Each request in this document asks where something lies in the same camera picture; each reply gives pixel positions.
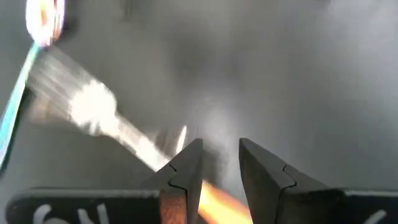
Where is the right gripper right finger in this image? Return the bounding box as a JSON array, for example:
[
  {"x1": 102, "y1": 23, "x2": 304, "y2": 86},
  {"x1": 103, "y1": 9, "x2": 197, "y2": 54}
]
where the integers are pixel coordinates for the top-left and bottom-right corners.
[{"x1": 239, "y1": 138, "x2": 398, "y2": 224}]

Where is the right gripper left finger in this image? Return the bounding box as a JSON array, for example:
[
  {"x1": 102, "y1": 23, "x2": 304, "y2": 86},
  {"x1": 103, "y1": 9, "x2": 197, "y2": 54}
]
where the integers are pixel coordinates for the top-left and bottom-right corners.
[{"x1": 5, "y1": 138, "x2": 204, "y2": 224}]

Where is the orange-handled silver fork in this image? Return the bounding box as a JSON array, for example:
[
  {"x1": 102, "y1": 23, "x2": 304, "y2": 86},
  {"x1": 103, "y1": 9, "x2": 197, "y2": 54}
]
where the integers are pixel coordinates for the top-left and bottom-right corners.
[{"x1": 26, "y1": 45, "x2": 254, "y2": 224}]

